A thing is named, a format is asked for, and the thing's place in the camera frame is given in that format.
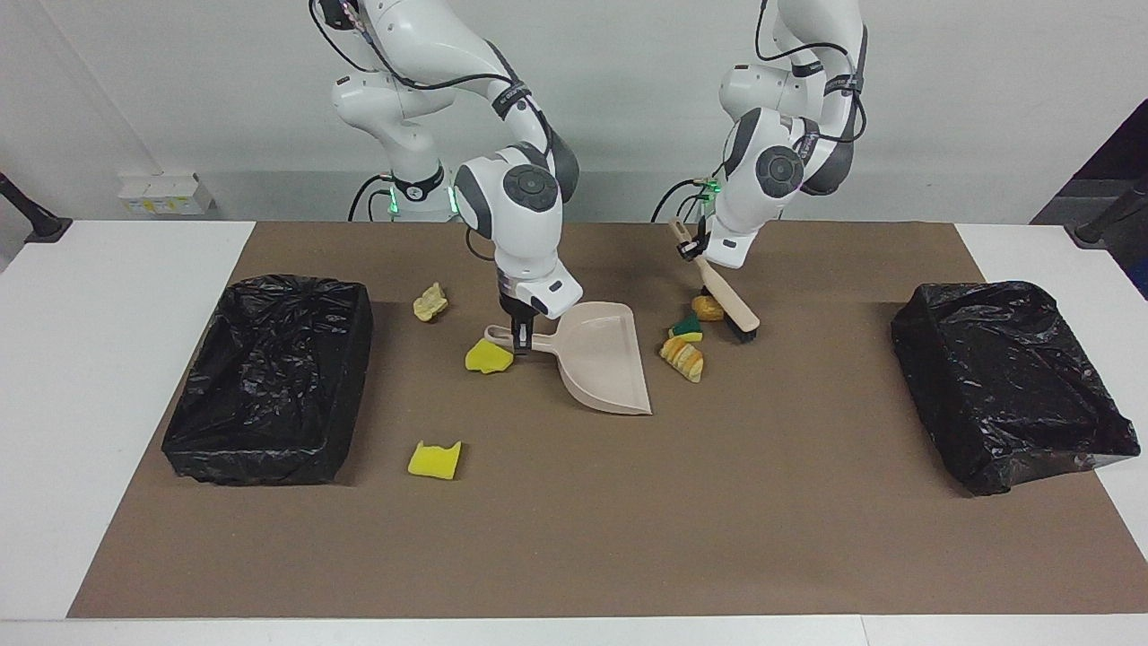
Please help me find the white wall power strip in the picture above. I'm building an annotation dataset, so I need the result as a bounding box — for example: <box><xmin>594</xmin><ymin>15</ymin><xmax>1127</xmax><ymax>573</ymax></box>
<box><xmin>118</xmin><ymin>172</ymin><xmax>214</xmax><ymax>216</ymax></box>

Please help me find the black base power cable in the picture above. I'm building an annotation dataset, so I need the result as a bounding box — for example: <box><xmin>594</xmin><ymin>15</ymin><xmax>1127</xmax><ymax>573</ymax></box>
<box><xmin>650</xmin><ymin>178</ymin><xmax>718</xmax><ymax>223</ymax></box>
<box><xmin>348</xmin><ymin>175</ymin><xmax>396</xmax><ymax>223</ymax></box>

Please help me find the dark background furniture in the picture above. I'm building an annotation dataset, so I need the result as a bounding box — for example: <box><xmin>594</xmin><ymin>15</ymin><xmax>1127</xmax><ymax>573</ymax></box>
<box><xmin>1030</xmin><ymin>97</ymin><xmax>1148</xmax><ymax>301</ymax></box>

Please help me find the brown table mat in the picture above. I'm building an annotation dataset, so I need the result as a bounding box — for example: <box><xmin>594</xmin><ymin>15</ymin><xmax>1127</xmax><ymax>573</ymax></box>
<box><xmin>67</xmin><ymin>222</ymin><xmax>1148</xmax><ymax>620</ymax></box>

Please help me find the notched yellow sponge piece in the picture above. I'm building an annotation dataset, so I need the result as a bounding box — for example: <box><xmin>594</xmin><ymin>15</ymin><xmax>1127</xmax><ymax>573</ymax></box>
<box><xmin>407</xmin><ymin>440</ymin><xmax>463</xmax><ymax>481</ymax></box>

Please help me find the beige plastic dustpan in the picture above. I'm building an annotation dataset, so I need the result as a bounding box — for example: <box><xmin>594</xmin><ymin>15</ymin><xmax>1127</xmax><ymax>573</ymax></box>
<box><xmin>484</xmin><ymin>301</ymin><xmax>654</xmax><ymax>416</ymax></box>

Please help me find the black stand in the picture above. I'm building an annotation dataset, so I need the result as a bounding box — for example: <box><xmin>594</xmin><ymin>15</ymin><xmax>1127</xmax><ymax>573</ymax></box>
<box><xmin>0</xmin><ymin>172</ymin><xmax>73</xmax><ymax>245</ymax></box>
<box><xmin>1065</xmin><ymin>175</ymin><xmax>1148</xmax><ymax>249</ymax></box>

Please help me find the beige hand brush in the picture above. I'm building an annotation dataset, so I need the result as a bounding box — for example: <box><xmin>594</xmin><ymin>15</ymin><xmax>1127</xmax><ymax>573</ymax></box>
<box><xmin>668</xmin><ymin>220</ymin><xmax>761</xmax><ymax>343</ymax></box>

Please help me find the striped bread slice stack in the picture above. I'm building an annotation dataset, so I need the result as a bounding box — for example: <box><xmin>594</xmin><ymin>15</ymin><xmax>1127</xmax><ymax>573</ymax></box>
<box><xmin>659</xmin><ymin>336</ymin><xmax>706</xmax><ymax>384</ymax></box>

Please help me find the bin with black bag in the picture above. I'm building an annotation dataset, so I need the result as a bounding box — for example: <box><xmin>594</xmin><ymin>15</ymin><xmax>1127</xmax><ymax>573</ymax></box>
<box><xmin>891</xmin><ymin>281</ymin><xmax>1142</xmax><ymax>497</ymax></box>
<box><xmin>161</xmin><ymin>275</ymin><xmax>374</xmax><ymax>487</ymax></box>

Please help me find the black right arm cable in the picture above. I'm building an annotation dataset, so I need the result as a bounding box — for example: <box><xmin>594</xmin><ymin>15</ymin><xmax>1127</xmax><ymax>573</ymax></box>
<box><xmin>309</xmin><ymin>0</ymin><xmax>530</xmax><ymax>95</ymax></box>

